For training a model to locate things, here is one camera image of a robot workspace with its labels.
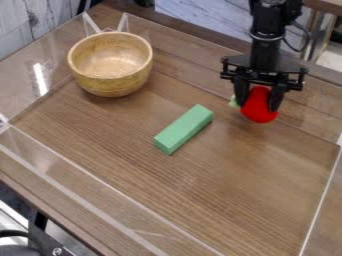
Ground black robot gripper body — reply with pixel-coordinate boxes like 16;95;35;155
220;54;308;91

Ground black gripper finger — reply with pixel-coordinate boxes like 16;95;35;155
234;77;250;106
268;84;287;112

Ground red plush fruit green stem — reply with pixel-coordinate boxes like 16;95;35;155
228;86;278;123

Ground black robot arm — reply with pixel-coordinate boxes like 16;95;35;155
220;0;310;112

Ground green rectangular block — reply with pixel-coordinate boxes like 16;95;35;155
153;104;214;155

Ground metal table leg background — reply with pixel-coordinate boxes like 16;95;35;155
300;10;338;63

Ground wooden bowl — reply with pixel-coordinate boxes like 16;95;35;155
67;31;153;98

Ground clear acrylic tray barrier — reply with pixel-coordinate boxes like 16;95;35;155
0;8;342;256

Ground black table frame bracket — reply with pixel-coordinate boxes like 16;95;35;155
28;211;75;256

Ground black cable bottom left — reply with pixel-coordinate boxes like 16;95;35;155
0;229;32;256

